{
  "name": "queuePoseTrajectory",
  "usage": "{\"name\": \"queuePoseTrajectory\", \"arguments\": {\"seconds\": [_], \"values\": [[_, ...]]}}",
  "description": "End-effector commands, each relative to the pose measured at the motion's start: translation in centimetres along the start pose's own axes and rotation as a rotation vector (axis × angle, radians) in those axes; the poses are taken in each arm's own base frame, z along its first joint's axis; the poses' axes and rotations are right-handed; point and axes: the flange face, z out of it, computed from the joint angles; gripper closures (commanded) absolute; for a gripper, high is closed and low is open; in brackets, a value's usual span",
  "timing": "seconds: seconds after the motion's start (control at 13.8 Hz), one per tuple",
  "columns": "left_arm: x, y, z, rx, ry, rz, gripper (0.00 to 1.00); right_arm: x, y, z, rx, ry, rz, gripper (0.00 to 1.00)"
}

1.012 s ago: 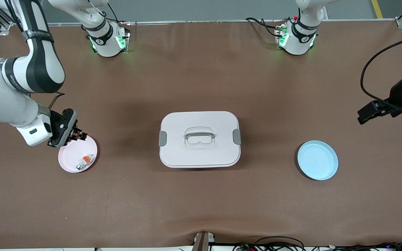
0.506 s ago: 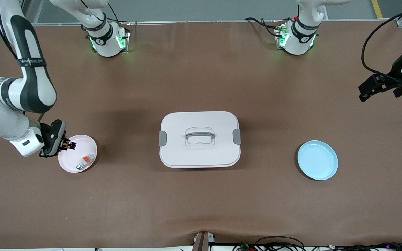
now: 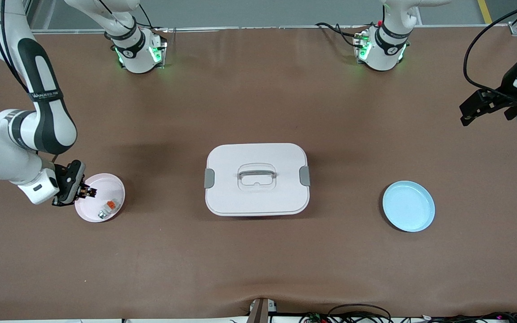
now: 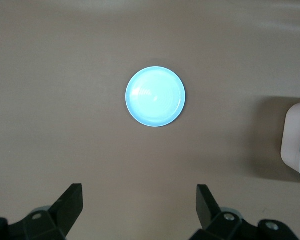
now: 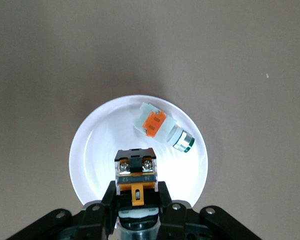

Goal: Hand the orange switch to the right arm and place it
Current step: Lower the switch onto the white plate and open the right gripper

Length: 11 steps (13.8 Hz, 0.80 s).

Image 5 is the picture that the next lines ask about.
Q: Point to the black and orange switch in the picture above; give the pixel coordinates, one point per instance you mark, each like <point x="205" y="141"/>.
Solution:
<point x="136" y="175"/>

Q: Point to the pink round plate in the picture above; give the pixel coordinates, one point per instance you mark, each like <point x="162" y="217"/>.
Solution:
<point x="95" y="155"/>

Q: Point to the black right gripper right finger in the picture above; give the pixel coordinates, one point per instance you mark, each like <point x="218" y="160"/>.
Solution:
<point x="185" y="222"/>

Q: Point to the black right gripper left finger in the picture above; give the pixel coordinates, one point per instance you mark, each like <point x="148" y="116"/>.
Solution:
<point x="90" y="222"/>

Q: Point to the small orange white component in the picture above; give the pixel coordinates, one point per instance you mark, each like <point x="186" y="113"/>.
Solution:
<point x="160" y="125"/>

